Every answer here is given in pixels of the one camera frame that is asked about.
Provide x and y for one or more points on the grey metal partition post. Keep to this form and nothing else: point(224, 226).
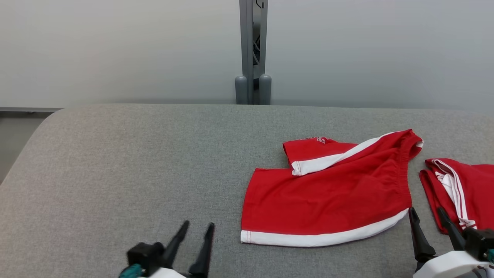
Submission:
point(246, 38)

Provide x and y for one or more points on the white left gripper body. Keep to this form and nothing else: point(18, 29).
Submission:
point(166, 273)

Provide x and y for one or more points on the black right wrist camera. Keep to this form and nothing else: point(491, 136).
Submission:
point(478, 241)

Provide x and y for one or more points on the red shorts with white trim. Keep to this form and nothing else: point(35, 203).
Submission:
point(328, 200)

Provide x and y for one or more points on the grey partition base rail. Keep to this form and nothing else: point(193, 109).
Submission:
point(27, 110)

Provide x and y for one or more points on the red basketball jersey number 23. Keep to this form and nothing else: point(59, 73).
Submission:
point(478, 189)

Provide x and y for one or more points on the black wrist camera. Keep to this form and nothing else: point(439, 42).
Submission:
point(144, 256)
point(478, 241)

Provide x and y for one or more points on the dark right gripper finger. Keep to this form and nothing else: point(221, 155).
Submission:
point(453, 235)
point(420, 243)

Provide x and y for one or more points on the grey rounded post foot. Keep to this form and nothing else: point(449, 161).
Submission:
point(241, 90)
point(265, 90)

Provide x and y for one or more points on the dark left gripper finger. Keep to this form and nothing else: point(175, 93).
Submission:
point(175, 245)
point(203, 255)

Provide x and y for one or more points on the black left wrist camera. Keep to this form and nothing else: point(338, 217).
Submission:
point(144, 256)

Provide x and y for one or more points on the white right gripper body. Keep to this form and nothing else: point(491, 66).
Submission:
point(451, 266)

